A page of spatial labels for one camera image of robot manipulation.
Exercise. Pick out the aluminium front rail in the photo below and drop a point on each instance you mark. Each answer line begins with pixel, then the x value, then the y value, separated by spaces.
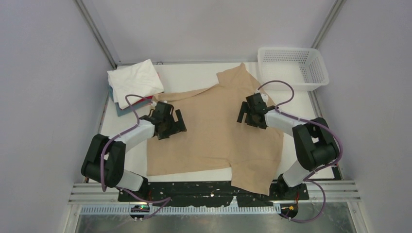
pixel 90 199

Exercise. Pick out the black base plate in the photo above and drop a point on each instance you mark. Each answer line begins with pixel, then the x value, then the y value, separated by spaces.
pixel 217 194

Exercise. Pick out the blue-grey folded t shirt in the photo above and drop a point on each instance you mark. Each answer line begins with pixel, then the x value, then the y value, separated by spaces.
pixel 121 112

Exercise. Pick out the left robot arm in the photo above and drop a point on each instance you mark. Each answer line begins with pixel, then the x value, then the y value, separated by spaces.
pixel 105 158

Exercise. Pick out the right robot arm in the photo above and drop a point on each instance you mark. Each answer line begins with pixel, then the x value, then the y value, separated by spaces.
pixel 316 146

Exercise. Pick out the beige t shirt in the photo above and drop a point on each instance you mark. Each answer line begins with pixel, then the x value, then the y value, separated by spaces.
pixel 214 139

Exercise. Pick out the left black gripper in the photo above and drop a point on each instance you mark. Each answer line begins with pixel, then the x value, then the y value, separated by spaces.
pixel 177 127

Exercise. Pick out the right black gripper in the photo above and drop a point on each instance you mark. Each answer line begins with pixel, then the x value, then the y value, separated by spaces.
pixel 246 108

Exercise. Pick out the white plastic basket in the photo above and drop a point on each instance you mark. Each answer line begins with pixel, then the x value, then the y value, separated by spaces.
pixel 302 68

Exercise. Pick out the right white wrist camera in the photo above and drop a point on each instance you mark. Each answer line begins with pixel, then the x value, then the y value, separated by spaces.
pixel 264 96

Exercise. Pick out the red folded t shirt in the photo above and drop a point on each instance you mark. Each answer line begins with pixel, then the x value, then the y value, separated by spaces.
pixel 141 100

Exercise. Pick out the white folded t shirt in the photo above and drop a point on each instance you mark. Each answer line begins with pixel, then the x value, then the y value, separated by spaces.
pixel 139 79

